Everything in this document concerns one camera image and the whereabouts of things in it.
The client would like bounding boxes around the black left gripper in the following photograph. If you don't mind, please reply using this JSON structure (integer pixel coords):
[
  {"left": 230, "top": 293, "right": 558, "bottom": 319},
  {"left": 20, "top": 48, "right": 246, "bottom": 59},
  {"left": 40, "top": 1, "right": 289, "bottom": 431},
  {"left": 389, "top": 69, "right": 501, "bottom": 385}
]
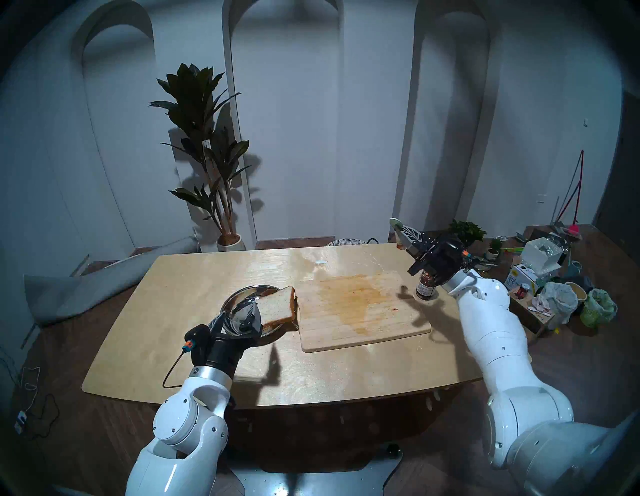
[{"left": 184, "top": 302, "right": 263, "bottom": 381}]

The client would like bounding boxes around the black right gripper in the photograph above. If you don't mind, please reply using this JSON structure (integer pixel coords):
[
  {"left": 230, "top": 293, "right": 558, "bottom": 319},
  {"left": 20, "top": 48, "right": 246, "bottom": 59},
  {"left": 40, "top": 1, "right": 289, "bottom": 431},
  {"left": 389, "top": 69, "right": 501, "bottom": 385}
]
[{"left": 400, "top": 225, "right": 473, "bottom": 288}]

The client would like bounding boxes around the round steel plate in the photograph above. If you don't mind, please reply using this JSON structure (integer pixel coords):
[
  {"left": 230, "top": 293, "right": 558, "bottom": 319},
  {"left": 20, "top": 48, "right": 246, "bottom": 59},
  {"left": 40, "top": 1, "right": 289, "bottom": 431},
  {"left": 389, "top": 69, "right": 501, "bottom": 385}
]
[{"left": 220, "top": 284, "right": 301, "bottom": 347}]

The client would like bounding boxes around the mint green plastic knife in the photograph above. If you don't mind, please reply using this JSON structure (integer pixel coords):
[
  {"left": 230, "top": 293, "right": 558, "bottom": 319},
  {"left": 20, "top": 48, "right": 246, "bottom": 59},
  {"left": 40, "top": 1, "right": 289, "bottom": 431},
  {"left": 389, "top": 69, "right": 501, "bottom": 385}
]
[{"left": 389, "top": 217, "right": 411, "bottom": 251}]

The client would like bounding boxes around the slice of white bread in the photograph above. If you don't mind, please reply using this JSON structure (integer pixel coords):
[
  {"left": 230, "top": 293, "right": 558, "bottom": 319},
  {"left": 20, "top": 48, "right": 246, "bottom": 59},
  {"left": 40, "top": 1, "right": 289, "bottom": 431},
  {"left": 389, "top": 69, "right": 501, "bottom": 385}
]
[{"left": 255, "top": 285, "right": 297, "bottom": 328}]

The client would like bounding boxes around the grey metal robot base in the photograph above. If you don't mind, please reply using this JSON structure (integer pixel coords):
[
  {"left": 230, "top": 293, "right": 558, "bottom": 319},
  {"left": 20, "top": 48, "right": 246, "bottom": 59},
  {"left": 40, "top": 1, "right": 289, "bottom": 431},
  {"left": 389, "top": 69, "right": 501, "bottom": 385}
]
[{"left": 227, "top": 442, "right": 403, "bottom": 496}]

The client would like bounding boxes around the glass jam jar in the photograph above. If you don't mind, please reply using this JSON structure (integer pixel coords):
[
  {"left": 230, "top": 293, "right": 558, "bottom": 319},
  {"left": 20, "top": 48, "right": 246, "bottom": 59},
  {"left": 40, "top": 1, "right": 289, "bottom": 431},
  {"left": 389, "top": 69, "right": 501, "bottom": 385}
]
[{"left": 416, "top": 270, "right": 437, "bottom": 301}]

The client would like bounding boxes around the bushy small potted plant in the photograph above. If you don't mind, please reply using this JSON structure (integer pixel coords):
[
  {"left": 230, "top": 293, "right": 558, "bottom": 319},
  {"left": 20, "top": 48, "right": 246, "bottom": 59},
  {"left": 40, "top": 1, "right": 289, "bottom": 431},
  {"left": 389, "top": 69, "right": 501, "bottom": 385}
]
[{"left": 448, "top": 219, "right": 487, "bottom": 248}]

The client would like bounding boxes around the wooden cutting board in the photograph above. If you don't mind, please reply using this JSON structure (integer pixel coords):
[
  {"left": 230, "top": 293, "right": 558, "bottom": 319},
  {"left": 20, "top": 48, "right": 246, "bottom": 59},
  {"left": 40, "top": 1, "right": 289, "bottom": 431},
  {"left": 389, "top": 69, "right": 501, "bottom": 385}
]
[{"left": 295, "top": 270, "right": 432, "bottom": 353}]

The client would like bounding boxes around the white yellow carton box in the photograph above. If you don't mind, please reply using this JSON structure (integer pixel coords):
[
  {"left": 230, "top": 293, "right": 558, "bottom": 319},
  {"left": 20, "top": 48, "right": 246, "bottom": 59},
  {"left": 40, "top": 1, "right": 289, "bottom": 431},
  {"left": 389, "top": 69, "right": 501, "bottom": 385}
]
[{"left": 504, "top": 263, "right": 541, "bottom": 296}]

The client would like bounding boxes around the white open box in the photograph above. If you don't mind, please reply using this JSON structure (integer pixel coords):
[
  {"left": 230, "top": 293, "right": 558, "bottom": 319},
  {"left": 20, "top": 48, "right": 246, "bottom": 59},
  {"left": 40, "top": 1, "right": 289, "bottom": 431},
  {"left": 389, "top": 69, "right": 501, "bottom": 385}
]
[{"left": 520, "top": 237, "right": 568, "bottom": 275}]

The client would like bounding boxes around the brown cardboard box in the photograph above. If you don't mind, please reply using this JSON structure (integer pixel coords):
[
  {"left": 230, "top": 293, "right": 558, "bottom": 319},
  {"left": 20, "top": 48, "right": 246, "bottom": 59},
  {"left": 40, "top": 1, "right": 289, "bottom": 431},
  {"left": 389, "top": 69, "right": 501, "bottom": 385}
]
[{"left": 507, "top": 287, "right": 551, "bottom": 336}]

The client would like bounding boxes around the white plastic bag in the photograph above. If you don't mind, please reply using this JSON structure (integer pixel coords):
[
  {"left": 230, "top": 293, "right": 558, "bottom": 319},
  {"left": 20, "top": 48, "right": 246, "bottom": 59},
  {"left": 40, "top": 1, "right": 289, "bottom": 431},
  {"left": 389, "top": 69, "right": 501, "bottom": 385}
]
[{"left": 532, "top": 281, "right": 580, "bottom": 331}]

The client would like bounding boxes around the green plastic bag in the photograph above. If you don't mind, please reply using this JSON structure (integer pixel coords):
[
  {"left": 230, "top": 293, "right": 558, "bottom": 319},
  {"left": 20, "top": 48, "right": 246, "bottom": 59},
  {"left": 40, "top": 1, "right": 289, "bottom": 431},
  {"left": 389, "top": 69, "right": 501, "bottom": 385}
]
[{"left": 580, "top": 288, "right": 618, "bottom": 329}]

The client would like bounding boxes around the tall dark green plant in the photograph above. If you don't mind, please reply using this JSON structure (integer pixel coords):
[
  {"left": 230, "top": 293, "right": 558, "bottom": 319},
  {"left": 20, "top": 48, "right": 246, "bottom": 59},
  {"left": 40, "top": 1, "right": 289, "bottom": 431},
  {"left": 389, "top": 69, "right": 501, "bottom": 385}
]
[{"left": 148, "top": 63, "right": 252, "bottom": 238}]

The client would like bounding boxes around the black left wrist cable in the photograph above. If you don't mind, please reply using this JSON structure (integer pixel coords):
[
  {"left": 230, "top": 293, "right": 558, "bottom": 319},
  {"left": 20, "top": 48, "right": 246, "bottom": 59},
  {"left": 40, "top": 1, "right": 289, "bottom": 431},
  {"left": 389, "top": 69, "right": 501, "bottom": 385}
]
[{"left": 162, "top": 345, "right": 193, "bottom": 390}]

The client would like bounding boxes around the red handled broom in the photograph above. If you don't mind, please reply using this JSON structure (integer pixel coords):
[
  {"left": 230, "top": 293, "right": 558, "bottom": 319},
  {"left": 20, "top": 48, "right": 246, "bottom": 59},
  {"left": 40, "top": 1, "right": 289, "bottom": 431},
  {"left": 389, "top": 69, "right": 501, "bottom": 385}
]
[{"left": 552, "top": 149, "right": 586, "bottom": 238}]

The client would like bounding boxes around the black floor cable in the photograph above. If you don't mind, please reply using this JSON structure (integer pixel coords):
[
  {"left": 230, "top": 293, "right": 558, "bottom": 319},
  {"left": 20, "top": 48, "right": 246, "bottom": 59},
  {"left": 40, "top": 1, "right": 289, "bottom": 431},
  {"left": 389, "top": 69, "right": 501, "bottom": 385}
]
[{"left": 10, "top": 392, "right": 61, "bottom": 441}]

